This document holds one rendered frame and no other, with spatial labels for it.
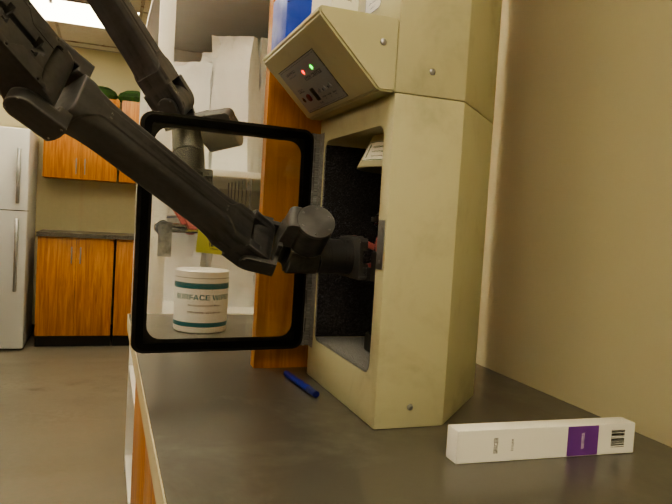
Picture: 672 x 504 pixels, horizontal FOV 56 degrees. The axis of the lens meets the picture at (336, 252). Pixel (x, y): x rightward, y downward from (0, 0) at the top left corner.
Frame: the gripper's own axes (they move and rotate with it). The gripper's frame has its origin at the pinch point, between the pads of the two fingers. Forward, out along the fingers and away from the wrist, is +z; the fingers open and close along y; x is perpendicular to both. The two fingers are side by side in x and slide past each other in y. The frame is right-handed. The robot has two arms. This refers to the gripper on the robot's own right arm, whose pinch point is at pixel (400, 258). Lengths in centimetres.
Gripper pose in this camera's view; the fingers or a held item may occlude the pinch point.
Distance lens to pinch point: 106.5
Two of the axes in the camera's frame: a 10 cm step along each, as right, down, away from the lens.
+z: 9.5, 0.3, 3.2
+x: -0.5, 10.0, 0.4
